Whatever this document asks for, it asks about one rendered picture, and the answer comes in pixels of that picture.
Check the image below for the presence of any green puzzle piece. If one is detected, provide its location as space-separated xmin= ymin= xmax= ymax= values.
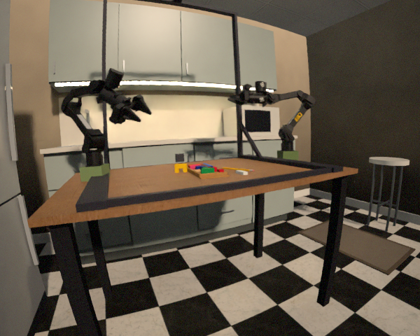
xmin=200 ymin=167 xmax=214 ymax=174

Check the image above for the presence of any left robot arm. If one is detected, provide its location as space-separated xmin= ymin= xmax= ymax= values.
xmin=242 ymin=81 xmax=316 ymax=151

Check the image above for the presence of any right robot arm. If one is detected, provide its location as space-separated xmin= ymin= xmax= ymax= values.
xmin=61 ymin=68 xmax=124 ymax=167

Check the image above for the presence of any yellow puzzle piece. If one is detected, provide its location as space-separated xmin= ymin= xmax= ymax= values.
xmin=174 ymin=164 xmax=187 ymax=173

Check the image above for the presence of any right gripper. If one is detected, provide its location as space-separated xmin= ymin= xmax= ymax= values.
xmin=109 ymin=92 xmax=151 ymax=123

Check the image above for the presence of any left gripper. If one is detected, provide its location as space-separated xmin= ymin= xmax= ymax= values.
xmin=227 ymin=90 xmax=257 ymax=106

